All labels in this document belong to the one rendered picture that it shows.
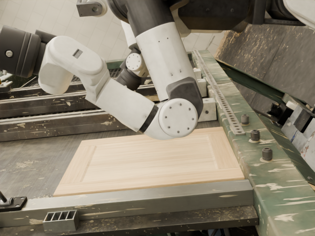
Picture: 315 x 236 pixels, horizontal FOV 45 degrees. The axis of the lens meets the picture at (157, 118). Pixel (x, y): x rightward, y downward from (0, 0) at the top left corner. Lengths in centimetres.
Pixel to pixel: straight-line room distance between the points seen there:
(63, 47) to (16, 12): 599
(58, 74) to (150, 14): 22
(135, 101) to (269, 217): 34
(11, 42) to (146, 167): 52
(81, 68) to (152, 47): 15
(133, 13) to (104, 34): 569
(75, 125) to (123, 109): 72
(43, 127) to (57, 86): 70
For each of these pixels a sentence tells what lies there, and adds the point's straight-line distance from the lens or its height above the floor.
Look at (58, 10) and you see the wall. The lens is 661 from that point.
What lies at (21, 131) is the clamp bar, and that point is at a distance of 154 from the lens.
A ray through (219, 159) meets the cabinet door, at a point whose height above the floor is 93.
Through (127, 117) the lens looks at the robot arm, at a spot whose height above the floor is 122.
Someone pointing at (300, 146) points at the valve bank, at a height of 74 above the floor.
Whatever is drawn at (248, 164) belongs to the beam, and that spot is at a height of 90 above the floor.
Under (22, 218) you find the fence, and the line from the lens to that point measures 97.
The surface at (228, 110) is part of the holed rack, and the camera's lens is 138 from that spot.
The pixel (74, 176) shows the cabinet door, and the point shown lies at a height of 127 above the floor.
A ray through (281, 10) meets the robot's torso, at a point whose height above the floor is 98.
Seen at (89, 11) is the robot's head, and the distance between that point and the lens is 103.
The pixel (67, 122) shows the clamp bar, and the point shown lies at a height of 138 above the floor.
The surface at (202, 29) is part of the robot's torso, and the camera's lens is 100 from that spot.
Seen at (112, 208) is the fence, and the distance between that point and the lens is 91.
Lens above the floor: 127
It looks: 7 degrees down
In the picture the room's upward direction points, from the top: 65 degrees counter-clockwise
